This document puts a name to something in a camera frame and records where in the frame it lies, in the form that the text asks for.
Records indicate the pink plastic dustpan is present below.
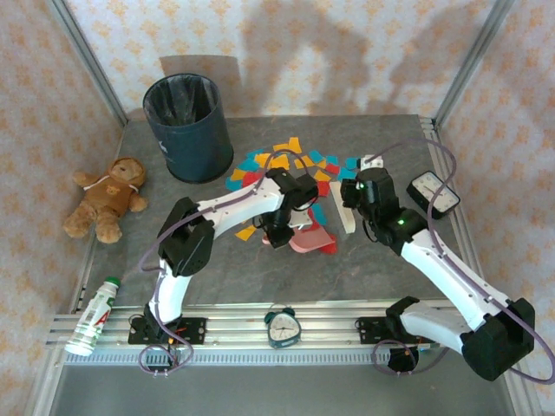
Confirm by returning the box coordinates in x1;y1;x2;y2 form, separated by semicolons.
261;223;338;256

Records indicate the black square clock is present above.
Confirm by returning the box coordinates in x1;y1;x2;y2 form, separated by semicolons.
405;171;461;220

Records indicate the dark blue trash bin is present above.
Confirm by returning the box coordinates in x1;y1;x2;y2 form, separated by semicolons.
142;72;235;184

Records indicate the green twin-bell alarm clock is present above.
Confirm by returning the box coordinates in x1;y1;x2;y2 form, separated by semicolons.
263;302;301;350

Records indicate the black bin liner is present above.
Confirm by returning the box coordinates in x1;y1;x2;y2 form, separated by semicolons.
145;74;220;127

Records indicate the brown teddy bear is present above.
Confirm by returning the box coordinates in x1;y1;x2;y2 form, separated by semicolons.
62;156;149;244

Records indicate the white plastic drink bottle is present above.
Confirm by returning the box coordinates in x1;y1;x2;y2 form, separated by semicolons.
63;276;121;357

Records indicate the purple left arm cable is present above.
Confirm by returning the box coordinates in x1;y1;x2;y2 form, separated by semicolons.
137;149;313;377

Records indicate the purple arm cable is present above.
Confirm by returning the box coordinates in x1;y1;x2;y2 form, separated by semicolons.
137;149;313;377
366;138;555;386

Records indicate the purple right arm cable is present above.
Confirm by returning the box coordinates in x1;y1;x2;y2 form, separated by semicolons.
366;138;555;386

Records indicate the aluminium table side rail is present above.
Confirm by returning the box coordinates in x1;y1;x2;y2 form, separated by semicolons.
68;123;129;314
418;114;498;313

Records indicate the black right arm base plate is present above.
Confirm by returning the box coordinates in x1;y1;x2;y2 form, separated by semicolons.
355;315;437;347

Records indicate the wide aluminium rail frame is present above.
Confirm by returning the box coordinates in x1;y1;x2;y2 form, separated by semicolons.
45;301;521;365

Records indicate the aluminium frame post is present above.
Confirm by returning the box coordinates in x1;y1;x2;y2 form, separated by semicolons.
42;0;129;127
433;0;518;127

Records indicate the grey slotted cable duct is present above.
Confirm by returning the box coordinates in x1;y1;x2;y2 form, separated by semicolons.
63;348;420;366

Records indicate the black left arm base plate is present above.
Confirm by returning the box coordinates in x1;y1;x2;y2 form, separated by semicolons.
127;315;207;347

